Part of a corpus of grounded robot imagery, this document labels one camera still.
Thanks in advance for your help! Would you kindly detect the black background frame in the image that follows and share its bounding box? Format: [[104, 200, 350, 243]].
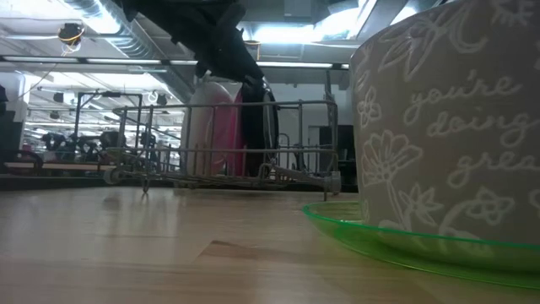
[[74, 90, 143, 140]]

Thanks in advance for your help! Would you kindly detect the white plate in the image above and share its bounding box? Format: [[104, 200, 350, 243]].
[[181, 79, 237, 178]]

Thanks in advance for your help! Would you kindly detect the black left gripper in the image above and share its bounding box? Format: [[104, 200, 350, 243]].
[[121, 0, 266, 84]]

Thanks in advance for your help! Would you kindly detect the dark background cabinet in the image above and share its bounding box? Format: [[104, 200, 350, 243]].
[[318, 124, 356, 187]]

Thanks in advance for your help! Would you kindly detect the green translucent plate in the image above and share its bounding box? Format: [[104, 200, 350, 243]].
[[301, 200, 540, 291]]

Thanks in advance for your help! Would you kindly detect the grey wire dish rack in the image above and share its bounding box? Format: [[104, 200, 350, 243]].
[[103, 99, 342, 203]]

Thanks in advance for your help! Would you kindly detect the dark background equipment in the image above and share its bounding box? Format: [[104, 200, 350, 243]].
[[41, 130, 127, 164]]

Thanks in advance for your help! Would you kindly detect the grey floral mug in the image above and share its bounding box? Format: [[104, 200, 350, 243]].
[[348, 0, 540, 250]]

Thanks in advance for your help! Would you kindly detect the silver ceiling air duct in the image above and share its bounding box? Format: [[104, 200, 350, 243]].
[[62, 0, 197, 102]]

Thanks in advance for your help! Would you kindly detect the long ceiling light strip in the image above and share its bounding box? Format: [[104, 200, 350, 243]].
[[0, 54, 351, 69]]

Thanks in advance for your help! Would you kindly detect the hanging black yellow cable reel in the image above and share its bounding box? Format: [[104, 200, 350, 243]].
[[57, 23, 85, 46]]

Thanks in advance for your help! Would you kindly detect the black metal table frame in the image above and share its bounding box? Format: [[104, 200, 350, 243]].
[[0, 175, 359, 192]]

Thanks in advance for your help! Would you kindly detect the pink plastic plate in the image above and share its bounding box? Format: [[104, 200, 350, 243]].
[[229, 79, 280, 178]]

